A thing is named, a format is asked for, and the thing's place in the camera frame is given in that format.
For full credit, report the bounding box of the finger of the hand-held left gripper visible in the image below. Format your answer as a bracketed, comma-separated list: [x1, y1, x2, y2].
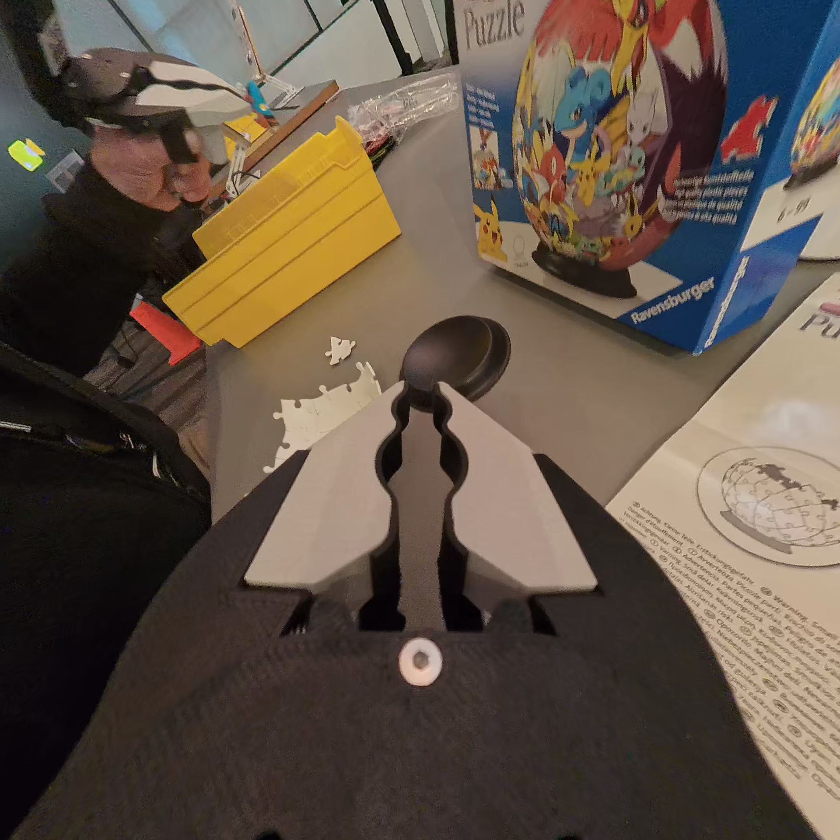
[130, 64, 255, 166]
[64, 47, 221, 127]

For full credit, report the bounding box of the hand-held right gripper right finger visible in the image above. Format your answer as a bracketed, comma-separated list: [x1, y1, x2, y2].
[436, 381, 599, 632]

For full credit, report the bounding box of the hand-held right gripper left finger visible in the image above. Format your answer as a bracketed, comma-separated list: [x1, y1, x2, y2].
[243, 381, 408, 632]

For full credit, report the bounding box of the black round puzzle ball stand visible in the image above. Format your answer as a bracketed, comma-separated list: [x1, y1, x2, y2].
[399, 315, 511, 413]

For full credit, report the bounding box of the person's left forearm black sleeve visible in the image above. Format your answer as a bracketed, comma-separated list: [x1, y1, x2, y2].
[0, 164, 204, 378]

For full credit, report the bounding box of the white assembled puzzle section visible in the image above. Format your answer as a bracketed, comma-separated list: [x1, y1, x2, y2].
[262, 361, 383, 475]

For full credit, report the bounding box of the colourful blue puzzle box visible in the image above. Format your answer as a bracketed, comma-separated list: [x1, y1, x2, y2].
[458, 0, 840, 355]

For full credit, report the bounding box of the person's left hand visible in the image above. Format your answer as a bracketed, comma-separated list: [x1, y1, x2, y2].
[91, 117, 221, 212]

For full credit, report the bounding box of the wooden board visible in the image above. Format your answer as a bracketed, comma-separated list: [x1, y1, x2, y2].
[246, 80, 341, 173]

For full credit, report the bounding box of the yellow plastic bin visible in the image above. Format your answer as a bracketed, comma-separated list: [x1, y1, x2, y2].
[162, 116, 403, 349]

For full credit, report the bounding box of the clear plastic bag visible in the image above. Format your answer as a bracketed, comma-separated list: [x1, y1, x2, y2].
[346, 72, 460, 165]

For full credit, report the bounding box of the black metal pole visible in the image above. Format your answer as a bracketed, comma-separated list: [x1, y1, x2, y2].
[374, 0, 416, 76]

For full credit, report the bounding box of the red flat object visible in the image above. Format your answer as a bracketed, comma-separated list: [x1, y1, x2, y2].
[129, 301, 203, 366]

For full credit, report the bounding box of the white printed instruction sheet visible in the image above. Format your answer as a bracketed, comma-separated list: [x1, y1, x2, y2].
[605, 272, 840, 840]

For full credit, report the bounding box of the grey wall outlet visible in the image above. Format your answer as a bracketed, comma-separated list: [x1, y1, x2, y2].
[46, 150, 86, 193]

